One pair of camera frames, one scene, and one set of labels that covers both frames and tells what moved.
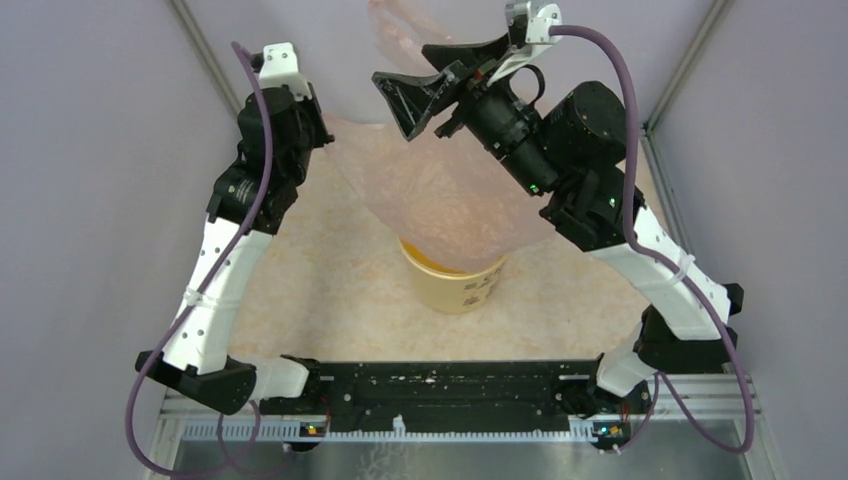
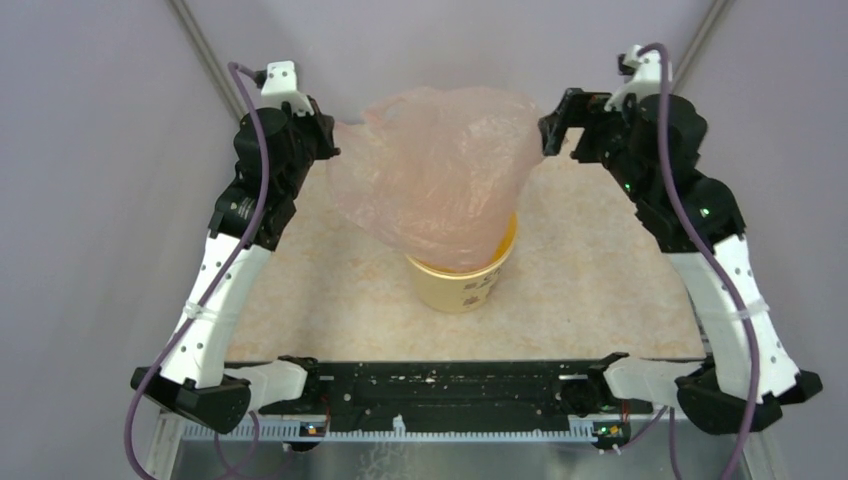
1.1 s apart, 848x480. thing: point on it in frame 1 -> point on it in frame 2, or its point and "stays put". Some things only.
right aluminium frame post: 718,9 stays put
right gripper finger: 476,53 -> 575,102
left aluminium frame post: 198,42 stays put
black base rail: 473,393 stays put
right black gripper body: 491,113 -> 602,138
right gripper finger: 411,99 -> 553,130
